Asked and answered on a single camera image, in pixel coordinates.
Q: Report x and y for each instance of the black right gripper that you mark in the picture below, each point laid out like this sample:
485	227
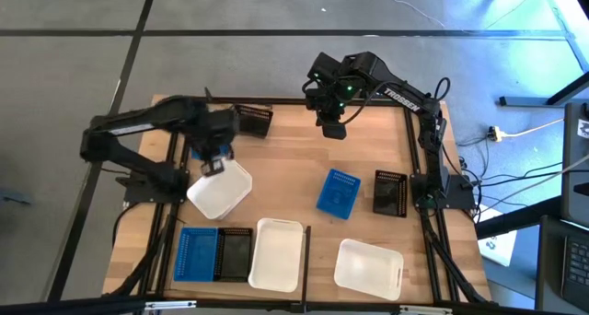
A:
331	98

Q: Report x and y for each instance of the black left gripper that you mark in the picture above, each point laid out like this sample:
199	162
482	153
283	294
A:
214	131

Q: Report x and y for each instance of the blue slotted plastic basket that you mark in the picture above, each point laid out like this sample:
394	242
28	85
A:
198	155
195	255
338	195

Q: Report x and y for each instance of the white plastic basket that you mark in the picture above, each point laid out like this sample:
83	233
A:
221	193
276	255
368	269

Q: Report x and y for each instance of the black slotted plastic basket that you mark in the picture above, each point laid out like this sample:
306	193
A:
389	195
234	255
255	121

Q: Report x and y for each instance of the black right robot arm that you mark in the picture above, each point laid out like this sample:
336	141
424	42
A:
405	101

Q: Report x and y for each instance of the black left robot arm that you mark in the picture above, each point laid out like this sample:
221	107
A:
161	112

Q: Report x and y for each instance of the white floor power plug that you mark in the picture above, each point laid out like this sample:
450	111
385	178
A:
496	133

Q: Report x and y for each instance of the white paper with logo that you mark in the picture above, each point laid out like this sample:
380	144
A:
497	241

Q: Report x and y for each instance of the black crossbeam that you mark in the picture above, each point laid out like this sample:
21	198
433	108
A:
69	307

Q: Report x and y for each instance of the grey long rod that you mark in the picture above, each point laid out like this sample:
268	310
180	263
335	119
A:
534	184

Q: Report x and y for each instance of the black desk leg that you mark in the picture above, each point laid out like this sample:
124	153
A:
543	99

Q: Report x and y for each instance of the grey equipment case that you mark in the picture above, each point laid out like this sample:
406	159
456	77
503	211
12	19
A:
575	167

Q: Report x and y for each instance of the black laptop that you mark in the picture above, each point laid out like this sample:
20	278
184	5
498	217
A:
577	269

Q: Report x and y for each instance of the black aluminium table frame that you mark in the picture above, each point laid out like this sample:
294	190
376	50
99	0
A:
285	101

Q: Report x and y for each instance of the silver metal bracket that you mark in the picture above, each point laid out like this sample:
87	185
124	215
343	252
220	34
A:
170	305
425	310

